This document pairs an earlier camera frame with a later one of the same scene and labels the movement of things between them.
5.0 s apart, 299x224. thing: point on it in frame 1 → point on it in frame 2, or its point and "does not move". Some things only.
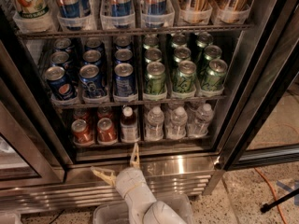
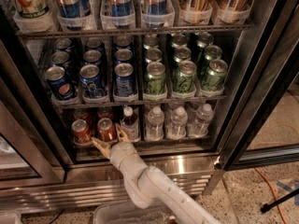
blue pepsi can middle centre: [92, 57] does not move
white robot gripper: [128, 181] → [121, 153]
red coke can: [106, 133] does not move
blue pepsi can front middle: [92, 85] does not move
